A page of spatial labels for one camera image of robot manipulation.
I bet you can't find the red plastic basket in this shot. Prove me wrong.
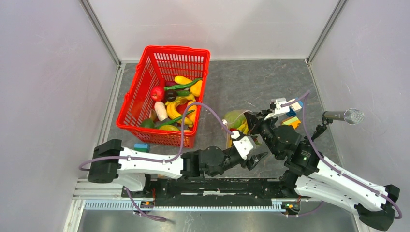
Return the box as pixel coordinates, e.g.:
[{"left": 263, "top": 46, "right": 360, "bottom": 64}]
[{"left": 116, "top": 45, "right": 210, "bottom": 148}]

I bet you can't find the dark green chili pepper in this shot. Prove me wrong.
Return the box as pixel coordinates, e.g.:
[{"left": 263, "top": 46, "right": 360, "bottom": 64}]
[{"left": 155, "top": 110, "right": 196, "bottom": 129}]

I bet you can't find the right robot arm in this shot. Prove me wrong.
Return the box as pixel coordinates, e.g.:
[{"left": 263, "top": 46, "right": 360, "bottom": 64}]
[{"left": 245, "top": 109, "right": 403, "bottom": 231}]

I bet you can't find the orange yellow mango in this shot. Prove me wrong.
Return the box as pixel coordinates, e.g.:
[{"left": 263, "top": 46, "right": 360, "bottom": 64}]
[{"left": 186, "top": 101, "right": 197, "bottom": 123}]

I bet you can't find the blue grey green block stack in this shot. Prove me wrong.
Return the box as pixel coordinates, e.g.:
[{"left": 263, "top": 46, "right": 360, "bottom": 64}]
[{"left": 133, "top": 144, "right": 150, "bottom": 153}]

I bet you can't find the purple sweet potato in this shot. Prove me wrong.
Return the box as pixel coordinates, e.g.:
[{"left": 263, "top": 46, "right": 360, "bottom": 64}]
[{"left": 165, "top": 81, "right": 177, "bottom": 87}]

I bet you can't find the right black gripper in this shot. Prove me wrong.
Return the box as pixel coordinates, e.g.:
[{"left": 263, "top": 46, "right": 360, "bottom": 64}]
[{"left": 243, "top": 108, "right": 281, "bottom": 159}]

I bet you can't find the silver microphone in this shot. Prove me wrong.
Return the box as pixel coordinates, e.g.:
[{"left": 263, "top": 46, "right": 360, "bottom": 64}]
[{"left": 323, "top": 108, "right": 365, "bottom": 125}]

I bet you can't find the dark purple plum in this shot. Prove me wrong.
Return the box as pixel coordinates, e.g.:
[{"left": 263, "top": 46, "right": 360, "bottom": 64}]
[{"left": 165, "top": 89, "right": 178, "bottom": 102}]

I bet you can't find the yellow orange toy block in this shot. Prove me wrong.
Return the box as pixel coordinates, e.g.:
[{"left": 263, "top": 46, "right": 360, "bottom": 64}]
[{"left": 281, "top": 116, "right": 302, "bottom": 129}]

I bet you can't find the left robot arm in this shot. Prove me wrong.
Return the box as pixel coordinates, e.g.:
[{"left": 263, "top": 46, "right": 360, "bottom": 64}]
[{"left": 87, "top": 136, "right": 256, "bottom": 197}]

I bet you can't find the white mushroom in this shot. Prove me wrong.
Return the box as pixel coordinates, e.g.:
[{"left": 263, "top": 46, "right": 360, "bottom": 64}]
[{"left": 154, "top": 101, "right": 168, "bottom": 121}]

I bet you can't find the blue white toy block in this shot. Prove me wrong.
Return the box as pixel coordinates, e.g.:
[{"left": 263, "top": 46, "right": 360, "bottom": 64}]
[{"left": 286, "top": 101, "right": 303, "bottom": 117}]

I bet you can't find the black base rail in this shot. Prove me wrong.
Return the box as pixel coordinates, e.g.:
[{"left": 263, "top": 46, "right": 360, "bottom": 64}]
[{"left": 130, "top": 178, "right": 298, "bottom": 207}]

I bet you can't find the long green pepper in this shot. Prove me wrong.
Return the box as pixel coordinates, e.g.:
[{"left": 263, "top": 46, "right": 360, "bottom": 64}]
[{"left": 164, "top": 78, "right": 203, "bottom": 91}]

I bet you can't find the clear zip top bag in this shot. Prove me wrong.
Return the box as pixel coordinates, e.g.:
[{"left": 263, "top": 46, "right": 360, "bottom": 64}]
[{"left": 222, "top": 109, "right": 261, "bottom": 146}]

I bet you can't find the pale green cabbage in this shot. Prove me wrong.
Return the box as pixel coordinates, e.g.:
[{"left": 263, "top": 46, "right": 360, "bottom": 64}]
[{"left": 223, "top": 110, "right": 246, "bottom": 129}]

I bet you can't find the red apple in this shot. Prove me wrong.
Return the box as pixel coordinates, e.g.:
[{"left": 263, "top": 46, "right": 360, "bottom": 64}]
[{"left": 150, "top": 86, "right": 165, "bottom": 102}]

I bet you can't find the black microphone stand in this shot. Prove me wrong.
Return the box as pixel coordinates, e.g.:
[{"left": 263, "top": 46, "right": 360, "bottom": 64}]
[{"left": 311, "top": 116, "right": 333, "bottom": 141}]

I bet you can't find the green cucumber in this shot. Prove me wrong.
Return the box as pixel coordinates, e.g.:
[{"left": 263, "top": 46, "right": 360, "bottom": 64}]
[{"left": 176, "top": 90, "right": 190, "bottom": 97}]

